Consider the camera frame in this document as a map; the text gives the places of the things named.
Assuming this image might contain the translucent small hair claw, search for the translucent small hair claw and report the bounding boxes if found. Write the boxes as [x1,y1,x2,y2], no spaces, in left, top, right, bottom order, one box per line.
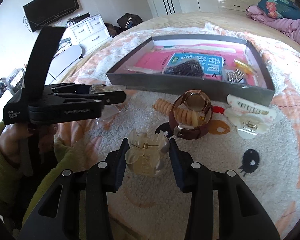
[125,129,170,177]

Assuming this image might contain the beige spiral hair tie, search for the beige spiral hair tie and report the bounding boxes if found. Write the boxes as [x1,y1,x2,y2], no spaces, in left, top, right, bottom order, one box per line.
[153,98,199,126]

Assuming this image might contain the white large hair claw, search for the white large hair claw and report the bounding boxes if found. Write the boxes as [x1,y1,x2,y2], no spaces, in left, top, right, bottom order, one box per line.
[224,94,277,139]

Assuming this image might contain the bag of dark beads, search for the bag of dark beads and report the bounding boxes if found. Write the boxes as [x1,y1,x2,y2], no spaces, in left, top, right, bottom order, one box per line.
[162,59,204,77]

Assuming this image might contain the left hand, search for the left hand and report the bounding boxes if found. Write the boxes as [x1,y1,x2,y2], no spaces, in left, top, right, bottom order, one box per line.
[0,124,59,157]

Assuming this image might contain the white round chair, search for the white round chair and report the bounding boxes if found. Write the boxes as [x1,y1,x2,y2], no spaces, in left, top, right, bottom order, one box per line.
[48,45,83,79]

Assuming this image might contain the cluttered side desk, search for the cluttered side desk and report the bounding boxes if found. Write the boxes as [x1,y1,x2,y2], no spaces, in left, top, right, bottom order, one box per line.
[0,68,25,99]

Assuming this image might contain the white drawer chest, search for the white drawer chest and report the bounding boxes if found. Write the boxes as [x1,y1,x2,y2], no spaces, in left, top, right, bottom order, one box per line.
[63,14,112,57]

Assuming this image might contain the green fluffy sleeve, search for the green fluffy sleeve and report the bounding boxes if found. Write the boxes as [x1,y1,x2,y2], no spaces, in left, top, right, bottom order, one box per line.
[0,122,88,239]

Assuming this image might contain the pink white fluffy blanket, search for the pink white fluffy blanket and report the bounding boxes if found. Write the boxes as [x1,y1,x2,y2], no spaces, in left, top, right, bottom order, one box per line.
[63,22,300,239]

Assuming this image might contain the black bag on floor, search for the black bag on floor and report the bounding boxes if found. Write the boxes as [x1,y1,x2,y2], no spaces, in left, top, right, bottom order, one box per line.
[117,13,143,30]

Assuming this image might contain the small bag silver hairpins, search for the small bag silver hairpins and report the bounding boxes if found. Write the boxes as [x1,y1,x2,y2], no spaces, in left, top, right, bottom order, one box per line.
[225,69,245,83]

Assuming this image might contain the grey shallow cardboard box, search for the grey shallow cardboard box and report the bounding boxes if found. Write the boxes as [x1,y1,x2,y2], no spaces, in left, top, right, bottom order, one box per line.
[106,34,275,106]

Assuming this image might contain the pink book with blue label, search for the pink book with blue label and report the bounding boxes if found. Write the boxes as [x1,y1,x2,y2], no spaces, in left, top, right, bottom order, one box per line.
[127,44,258,86]

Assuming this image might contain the beige bed cover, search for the beige bed cover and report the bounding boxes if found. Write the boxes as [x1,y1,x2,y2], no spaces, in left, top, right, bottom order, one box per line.
[64,12,300,81]

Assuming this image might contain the purple floral duvet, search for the purple floral duvet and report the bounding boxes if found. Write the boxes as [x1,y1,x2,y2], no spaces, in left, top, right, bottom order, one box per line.
[245,0,300,45]

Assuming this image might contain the black wall television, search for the black wall television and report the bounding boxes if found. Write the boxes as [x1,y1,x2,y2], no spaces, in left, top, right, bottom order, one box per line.
[23,0,79,32]

